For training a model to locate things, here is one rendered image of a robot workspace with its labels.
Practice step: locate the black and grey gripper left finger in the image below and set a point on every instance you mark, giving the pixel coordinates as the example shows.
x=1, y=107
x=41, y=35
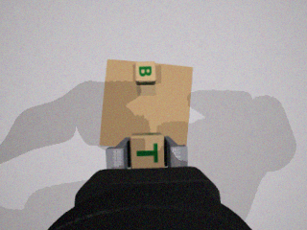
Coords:
x=119, y=157

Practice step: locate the tan flat mat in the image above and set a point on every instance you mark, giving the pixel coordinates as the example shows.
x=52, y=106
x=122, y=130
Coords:
x=129, y=108

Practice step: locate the tan wooden block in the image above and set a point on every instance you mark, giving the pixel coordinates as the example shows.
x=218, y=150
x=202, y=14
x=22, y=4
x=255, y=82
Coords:
x=147, y=150
x=145, y=72

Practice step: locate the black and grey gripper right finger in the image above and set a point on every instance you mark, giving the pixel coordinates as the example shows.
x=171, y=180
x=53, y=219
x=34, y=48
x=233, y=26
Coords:
x=174, y=155

